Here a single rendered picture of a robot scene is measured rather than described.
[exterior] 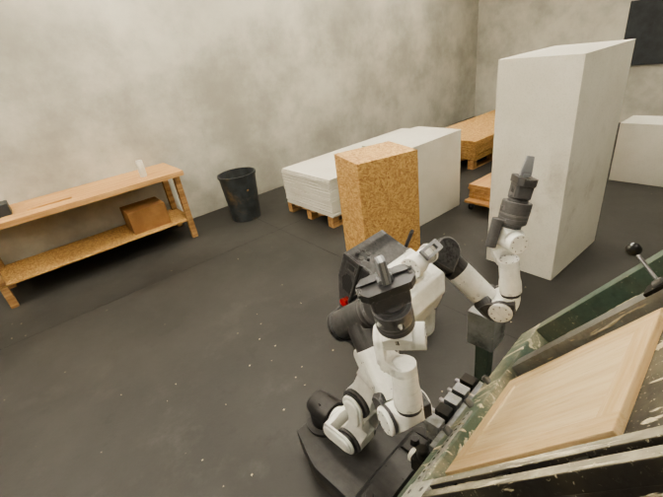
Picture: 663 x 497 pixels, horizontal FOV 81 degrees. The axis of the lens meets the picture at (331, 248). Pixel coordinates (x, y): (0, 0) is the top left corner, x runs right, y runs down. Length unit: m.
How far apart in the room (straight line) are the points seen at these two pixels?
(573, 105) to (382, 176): 1.39
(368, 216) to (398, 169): 0.41
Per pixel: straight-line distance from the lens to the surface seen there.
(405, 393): 1.01
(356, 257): 1.25
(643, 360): 1.07
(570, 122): 3.32
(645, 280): 1.54
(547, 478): 0.79
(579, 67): 3.27
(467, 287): 1.44
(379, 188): 2.93
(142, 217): 5.32
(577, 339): 1.42
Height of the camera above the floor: 2.01
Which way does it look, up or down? 27 degrees down
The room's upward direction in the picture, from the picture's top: 8 degrees counter-clockwise
